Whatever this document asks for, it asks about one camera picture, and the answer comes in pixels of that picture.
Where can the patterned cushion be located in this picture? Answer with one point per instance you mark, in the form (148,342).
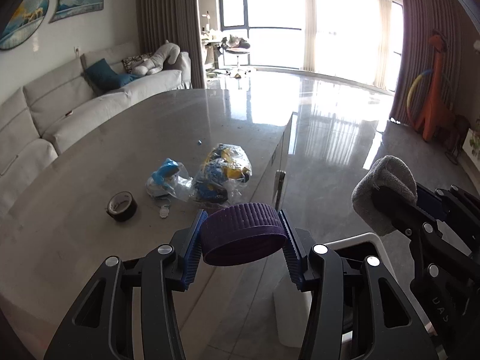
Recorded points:
(135,61)

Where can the yellow blue toy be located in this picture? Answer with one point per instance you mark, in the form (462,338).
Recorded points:
(222,176)

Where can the grey oval coffee table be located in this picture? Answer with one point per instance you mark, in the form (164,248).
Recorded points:
(58,232)

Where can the white swivel stool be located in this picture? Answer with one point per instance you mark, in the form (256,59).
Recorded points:
(237,46)

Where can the light grey sectional sofa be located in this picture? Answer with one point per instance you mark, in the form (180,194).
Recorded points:
(42,119)

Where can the white plush toy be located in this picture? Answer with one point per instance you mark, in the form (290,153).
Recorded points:
(167,53)

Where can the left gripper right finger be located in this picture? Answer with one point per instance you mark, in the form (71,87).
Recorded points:
(296,251)

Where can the potted green plant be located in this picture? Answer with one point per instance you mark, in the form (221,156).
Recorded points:
(471,145)

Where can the orange giraffe ride-on toy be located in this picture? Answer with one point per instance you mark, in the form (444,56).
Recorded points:
(436,118)

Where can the grey sock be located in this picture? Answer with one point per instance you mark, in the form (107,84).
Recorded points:
(388,181)

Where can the black tape roll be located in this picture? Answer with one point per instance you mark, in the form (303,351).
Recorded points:
(122,206)

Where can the grey brown curtain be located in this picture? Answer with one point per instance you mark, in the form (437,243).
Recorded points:
(176,21)

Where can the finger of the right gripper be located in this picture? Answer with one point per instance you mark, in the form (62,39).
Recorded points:
(454,206)
(405,216)

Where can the oval landscape wall art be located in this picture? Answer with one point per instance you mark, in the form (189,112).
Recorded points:
(24,23)

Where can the purple ribbed lid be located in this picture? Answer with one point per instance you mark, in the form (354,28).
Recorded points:
(241,234)

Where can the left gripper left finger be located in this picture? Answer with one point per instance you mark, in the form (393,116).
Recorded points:
(188,251)

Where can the teal throw pillow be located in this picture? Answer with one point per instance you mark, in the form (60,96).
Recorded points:
(105,78)

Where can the sheer white curtain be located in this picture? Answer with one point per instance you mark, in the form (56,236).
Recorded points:
(348,39)

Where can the white trash bin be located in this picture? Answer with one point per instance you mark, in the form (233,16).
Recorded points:
(363,298)

